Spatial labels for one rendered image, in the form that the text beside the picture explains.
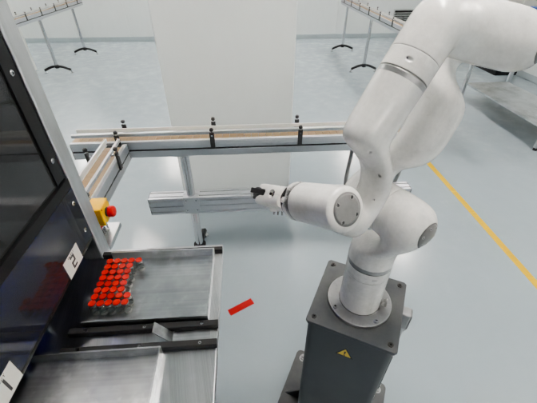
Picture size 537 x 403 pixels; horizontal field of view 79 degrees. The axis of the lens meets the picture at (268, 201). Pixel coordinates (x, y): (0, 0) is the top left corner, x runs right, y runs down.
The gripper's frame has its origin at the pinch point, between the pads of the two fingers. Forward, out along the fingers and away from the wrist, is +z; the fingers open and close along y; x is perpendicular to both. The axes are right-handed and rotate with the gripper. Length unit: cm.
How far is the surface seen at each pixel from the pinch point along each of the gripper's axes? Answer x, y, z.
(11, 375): -51, -41, 5
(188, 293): -34.1, -3.8, 21.4
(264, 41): 96, 29, 110
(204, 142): 22, 7, 93
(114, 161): -1, -30, 94
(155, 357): -48, -12, 9
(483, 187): 76, 265, 94
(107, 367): -53, -22, 12
